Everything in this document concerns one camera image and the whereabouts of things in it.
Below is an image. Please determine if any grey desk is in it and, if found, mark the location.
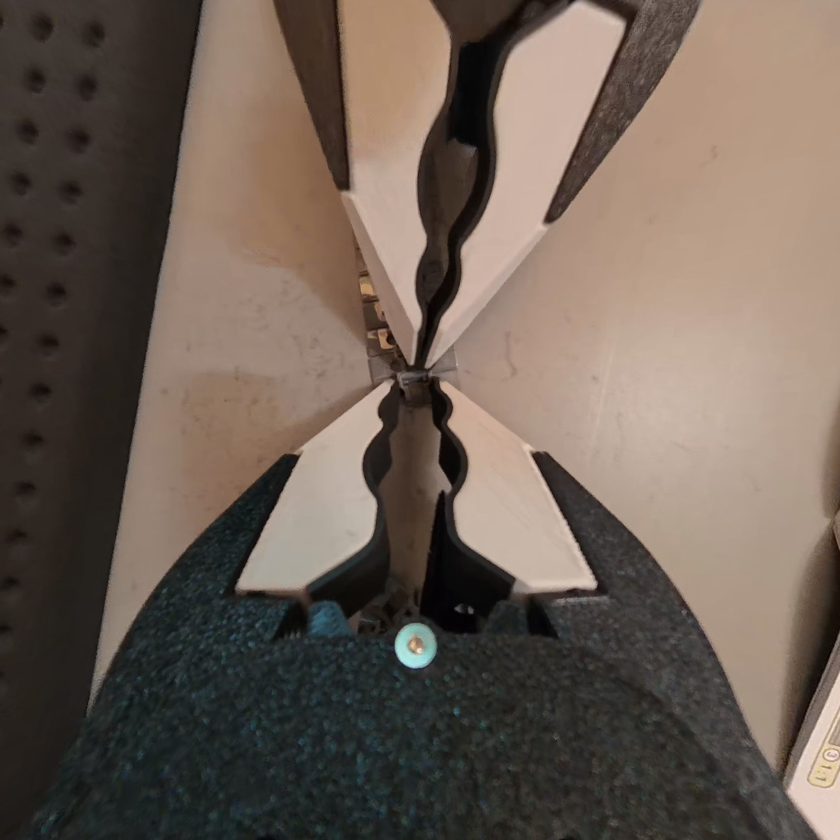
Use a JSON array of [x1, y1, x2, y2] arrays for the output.
[[88, 0, 840, 788]]

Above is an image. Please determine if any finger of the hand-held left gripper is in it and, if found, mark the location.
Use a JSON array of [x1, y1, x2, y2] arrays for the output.
[[336, 0, 457, 367], [425, 0, 630, 368]]

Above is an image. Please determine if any single grey track link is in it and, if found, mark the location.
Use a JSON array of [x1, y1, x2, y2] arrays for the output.
[[367, 350, 459, 408]]

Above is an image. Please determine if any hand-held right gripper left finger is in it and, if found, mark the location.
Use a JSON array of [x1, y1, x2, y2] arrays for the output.
[[234, 384, 401, 595]]

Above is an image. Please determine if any instruction booklet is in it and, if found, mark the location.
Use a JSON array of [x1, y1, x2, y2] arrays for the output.
[[783, 502, 840, 840]]

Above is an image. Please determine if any assembled grey track chain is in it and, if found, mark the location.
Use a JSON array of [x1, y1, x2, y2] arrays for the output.
[[354, 241, 401, 361]]

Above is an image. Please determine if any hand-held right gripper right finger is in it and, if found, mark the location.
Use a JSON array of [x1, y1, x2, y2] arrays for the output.
[[430, 382, 600, 597]]

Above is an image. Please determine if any pile of grey track links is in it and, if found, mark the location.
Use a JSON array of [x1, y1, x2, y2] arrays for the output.
[[357, 576, 422, 634]]

